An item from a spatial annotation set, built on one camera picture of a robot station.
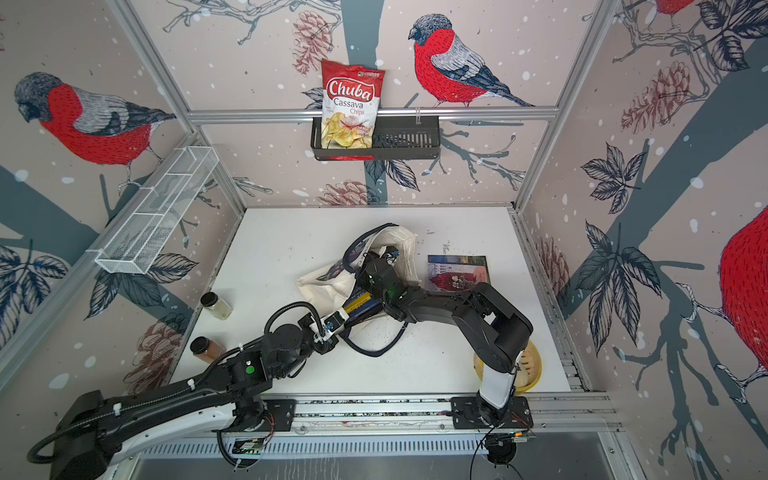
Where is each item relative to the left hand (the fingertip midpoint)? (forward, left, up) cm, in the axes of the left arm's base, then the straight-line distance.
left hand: (344, 306), depth 75 cm
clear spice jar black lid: (+5, +40, -10) cm, 41 cm away
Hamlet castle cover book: (+19, -34, -15) cm, 41 cm away
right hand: (+15, 0, -5) cm, 16 cm away
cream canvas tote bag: (+3, +4, +3) cm, 6 cm away
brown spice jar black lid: (-8, +36, -8) cm, 38 cm away
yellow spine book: (+6, -2, -10) cm, 11 cm away
